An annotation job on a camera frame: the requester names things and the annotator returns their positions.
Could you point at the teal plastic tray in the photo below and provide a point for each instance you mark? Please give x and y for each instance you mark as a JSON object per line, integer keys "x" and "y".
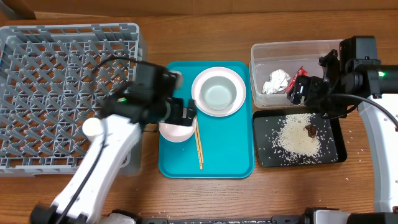
{"x": 227, "y": 144}

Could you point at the pile of rice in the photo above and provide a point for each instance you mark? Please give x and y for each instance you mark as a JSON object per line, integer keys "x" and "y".
{"x": 297, "y": 137}

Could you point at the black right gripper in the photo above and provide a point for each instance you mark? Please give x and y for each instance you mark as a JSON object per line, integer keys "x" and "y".
{"x": 310, "y": 90}

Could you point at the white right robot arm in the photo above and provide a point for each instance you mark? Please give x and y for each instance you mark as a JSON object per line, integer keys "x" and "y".
{"x": 354, "y": 78}

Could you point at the clear plastic bin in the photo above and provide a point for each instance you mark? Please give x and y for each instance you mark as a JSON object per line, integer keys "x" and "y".
{"x": 288, "y": 56}

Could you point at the large white plate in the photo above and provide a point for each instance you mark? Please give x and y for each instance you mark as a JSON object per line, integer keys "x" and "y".
{"x": 223, "y": 72}

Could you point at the grey-white bowl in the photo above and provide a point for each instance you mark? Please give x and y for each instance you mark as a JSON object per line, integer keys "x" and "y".
{"x": 218, "y": 92}

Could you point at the black waste tray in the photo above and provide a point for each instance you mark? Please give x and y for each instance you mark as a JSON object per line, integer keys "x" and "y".
{"x": 267, "y": 155}

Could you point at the cream white cup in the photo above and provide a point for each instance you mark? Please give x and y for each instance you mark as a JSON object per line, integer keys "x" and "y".
{"x": 93, "y": 129}

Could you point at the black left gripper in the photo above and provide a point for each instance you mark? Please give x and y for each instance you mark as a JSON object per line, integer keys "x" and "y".
{"x": 179, "y": 117}

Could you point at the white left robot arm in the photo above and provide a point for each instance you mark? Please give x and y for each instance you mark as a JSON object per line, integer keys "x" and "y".
{"x": 148, "y": 99}

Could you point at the red snack wrapper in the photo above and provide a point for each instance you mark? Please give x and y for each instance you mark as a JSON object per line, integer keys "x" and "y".
{"x": 300, "y": 72}

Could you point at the grey dish rack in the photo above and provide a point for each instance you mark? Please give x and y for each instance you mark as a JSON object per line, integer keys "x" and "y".
{"x": 53, "y": 78}

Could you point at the small pink-white bowl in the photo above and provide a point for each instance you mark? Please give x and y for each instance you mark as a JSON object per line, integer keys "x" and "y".
{"x": 175, "y": 133}

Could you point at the white tissue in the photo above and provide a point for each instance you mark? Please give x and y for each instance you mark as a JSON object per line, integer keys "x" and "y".
{"x": 279, "y": 81}

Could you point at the wooden chopstick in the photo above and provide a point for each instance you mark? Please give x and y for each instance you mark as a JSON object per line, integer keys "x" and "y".
{"x": 199, "y": 132}
{"x": 199, "y": 149}

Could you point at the brown food scrap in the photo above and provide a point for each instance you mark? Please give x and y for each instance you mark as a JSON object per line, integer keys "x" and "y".
{"x": 311, "y": 130}

